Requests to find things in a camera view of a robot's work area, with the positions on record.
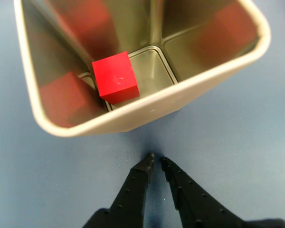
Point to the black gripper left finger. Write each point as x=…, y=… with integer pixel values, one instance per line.
x=130, y=194

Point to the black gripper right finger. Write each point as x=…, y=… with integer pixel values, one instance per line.
x=194, y=204

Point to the red cube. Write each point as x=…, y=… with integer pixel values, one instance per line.
x=115, y=76

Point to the square beige tin container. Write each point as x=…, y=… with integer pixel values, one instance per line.
x=156, y=104

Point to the blue-grey table mat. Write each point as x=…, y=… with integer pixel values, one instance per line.
x=228, y=142

